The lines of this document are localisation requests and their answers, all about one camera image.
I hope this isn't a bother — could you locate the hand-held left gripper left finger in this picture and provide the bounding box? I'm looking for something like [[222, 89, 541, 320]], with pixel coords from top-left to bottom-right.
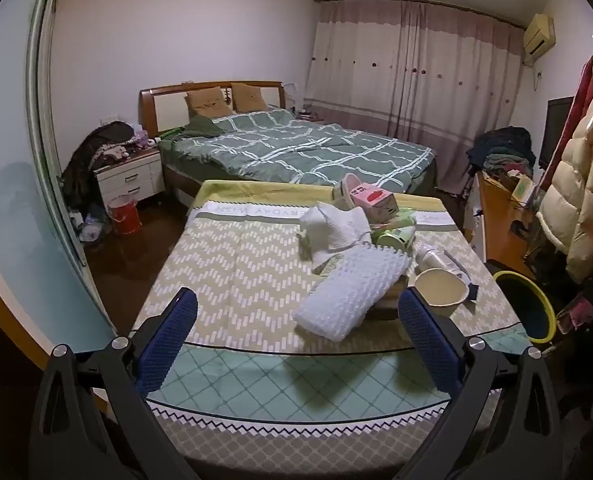
[[29, 287, 200, 480]]

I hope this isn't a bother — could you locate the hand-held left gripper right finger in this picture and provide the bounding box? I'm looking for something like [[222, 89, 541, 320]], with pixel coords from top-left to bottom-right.
[[397, 287, 562, 480]]

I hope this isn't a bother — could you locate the beige paper bowl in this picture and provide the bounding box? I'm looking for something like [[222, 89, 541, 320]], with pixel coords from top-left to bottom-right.
[[415, 267, 469, 318]]

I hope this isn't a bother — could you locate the white printed paper cup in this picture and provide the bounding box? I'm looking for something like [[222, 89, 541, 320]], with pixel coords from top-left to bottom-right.
[[415, 245, 469, 281]]

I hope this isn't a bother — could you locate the yellow rimmed dark bin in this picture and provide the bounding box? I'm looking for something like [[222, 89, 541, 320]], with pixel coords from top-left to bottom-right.
[[491, 270, 557, 345]]

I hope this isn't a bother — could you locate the green and white plastic bottle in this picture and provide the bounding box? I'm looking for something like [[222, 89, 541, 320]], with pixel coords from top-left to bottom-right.
[[373, 225, 417, 254]]

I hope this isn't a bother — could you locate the light green plastic wrapper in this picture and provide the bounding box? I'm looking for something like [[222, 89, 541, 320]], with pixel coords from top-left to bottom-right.
[[376, 211, 417, 231]]

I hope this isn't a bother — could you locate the white paper towel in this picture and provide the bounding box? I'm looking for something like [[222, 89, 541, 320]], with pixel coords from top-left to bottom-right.
[[303, 201, 377, 273]]

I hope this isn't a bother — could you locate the pink carton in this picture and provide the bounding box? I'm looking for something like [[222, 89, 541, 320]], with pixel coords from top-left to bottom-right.
[[351, 185, 397, 221]]

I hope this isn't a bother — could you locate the pink rimmed paper cup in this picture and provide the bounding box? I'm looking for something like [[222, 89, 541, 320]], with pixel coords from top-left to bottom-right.
[[332, 173, 361, 208]]

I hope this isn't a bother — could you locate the table with patterned cloth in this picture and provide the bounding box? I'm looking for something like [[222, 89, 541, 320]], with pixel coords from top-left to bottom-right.
[[124, 180, 534, 480]]

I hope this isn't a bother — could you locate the red bucket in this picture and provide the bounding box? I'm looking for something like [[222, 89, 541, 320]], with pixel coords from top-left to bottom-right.
[[107, 196, 141, 236]]

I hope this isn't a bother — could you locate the white plastic bag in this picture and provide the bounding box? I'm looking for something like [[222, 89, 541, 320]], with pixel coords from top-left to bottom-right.
[[79, 212, 107, 243]]

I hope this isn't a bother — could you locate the wooden dresser top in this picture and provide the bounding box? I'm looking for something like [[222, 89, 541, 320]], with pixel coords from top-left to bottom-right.
[[469, 170, 537, 278]]

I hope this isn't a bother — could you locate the white nightstand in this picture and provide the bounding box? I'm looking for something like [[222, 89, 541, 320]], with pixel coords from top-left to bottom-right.
[[94, 147, 164, 206]]

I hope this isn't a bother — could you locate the green box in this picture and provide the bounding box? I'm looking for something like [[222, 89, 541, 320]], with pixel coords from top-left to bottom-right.
[[511, 175, 534, 202]]

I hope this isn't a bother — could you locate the pile of folded clothes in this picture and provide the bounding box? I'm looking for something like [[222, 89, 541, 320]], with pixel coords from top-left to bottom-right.
[[467, 126, 536, 178]]

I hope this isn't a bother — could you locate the dark green cloth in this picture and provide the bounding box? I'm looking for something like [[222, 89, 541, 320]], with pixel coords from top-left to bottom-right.
[[179, 116, 224, 137]]

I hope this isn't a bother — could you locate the wardrobe sliding door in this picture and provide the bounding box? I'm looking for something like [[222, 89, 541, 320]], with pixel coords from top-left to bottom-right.
[[0, 0, 117, 361]]

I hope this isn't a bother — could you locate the cream down jacket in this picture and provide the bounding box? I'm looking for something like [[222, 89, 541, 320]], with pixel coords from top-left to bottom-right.
[[536, 35, 593, 283]]

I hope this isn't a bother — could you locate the green checked quilt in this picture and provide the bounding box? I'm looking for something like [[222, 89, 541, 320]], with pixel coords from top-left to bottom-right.
[[159, 107, 434, 186]]

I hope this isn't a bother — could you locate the wooden bed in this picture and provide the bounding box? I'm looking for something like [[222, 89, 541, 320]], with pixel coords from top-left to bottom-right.
[[139, 80, 437, 196]]

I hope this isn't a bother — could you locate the brown pillow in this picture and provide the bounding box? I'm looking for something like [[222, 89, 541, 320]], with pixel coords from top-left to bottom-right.
[[230, 82, 268, 112], [185, 87, 227, 118]]

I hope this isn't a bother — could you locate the black television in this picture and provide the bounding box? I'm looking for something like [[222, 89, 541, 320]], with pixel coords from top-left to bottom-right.
[[539, 96, 574, 170]]

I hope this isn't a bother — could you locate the pink and white curtain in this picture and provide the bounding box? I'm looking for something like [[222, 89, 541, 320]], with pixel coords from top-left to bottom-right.
[[303, 0, 524, 196]]

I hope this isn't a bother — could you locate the red coat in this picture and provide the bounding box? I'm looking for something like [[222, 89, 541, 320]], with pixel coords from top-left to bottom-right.
[[543, 56, 593, 196]]

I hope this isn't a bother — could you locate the wall air conditioner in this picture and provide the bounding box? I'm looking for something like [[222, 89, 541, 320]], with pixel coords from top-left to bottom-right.
[[522, 13, 556, 63]]

